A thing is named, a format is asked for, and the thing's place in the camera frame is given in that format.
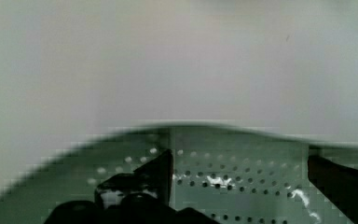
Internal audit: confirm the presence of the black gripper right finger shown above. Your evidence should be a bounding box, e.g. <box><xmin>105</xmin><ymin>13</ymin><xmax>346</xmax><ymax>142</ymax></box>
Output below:
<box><xmin>308</xmin><ymin>156</ymin><xmax>358</xmax><ymax>224</ymax></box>

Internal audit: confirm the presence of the green plastic strainer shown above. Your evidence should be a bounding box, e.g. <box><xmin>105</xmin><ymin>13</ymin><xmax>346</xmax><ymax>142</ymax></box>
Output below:
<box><xmin>0</xmin><ymin>124</ymin><xmax>358</xmax><ymax>224</ymax></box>

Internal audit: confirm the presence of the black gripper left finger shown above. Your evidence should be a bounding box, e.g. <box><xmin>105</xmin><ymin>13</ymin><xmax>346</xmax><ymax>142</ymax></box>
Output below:
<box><xmin>94</xmin><ymin>149</ymin><xmax>173</xmax><ymax>209</ymax></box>

